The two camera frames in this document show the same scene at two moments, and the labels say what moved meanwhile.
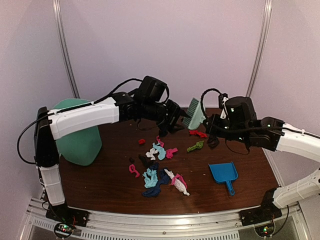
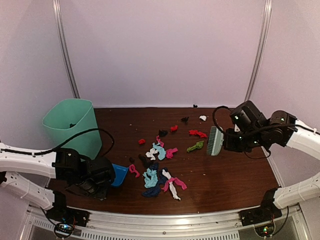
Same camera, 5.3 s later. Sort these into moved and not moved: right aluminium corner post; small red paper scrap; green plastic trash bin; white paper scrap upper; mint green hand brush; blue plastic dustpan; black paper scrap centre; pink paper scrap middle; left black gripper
Moved: left black gripper; blue plastic dustpan; mint green hand brush
Not moved: white paper scrap upper; right aluminium corner post; small red paper scrap; green plastic trash bin; pink paper scrap middle; black paper scrap centre
